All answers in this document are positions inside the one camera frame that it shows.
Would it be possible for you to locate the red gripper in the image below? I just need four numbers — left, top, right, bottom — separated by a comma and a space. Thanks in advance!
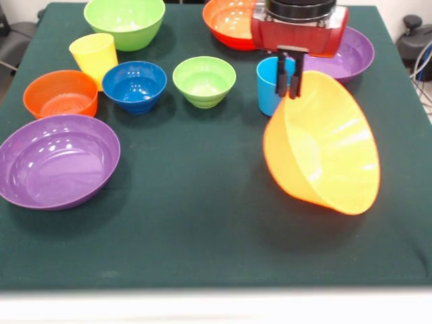
250, 6, 349, 100

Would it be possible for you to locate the light blue plastic cup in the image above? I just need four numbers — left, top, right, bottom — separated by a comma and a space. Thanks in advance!
256, 56, 288, 117

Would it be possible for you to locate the small green plastic bowl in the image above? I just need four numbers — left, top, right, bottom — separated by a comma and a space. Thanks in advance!
172, 56, 237, 109

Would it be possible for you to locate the large orange plastic bowl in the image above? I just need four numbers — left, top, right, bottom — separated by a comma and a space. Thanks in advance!
263, 70, 381, 216

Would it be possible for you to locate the blue plastic bowl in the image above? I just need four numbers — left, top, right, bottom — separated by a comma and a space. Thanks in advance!
101, 60, 168, 115

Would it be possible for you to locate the large green plastic bowl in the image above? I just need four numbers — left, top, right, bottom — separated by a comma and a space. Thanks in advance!
83, 0, 167, 52

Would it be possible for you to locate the purple plastic bowl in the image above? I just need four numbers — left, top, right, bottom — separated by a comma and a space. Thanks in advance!
302, 26, 375, 85
0, 113, 122, 211

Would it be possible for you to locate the large red plastic bowl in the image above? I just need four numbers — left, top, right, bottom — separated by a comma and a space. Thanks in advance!
202, 0, 258, 51

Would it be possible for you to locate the dark grey stand base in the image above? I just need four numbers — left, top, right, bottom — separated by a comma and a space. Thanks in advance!
0, 6, 38, 74
395, 15, 432, 65

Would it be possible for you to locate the dark green tablecloth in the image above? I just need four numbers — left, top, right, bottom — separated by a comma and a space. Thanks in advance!
0, 2, 432, 291

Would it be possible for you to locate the yellow plastic cup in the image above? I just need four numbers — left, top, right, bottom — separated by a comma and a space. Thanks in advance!
68, 32, 119, 92

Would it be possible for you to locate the small red plastic bowl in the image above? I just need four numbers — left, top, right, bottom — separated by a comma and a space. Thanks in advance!
22, 70, 99, 119

